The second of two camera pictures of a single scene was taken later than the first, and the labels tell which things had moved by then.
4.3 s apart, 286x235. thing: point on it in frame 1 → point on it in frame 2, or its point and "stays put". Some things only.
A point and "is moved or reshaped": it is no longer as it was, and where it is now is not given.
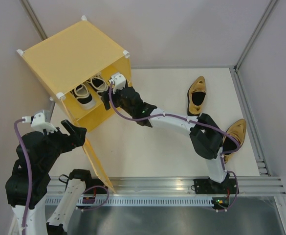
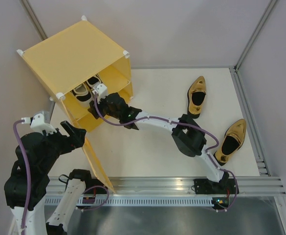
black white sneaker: [84, 97] is moved or reshaped
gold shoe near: [237, 129] stays put
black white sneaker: [98, 83] is moved or reshaped
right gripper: [114, 95] → [93, 109]
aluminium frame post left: [34, 19] stays put
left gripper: [77, 133] stays put
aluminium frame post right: [254, 34] stays put
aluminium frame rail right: [249, 121] stays put
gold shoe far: [196, 95] stays put
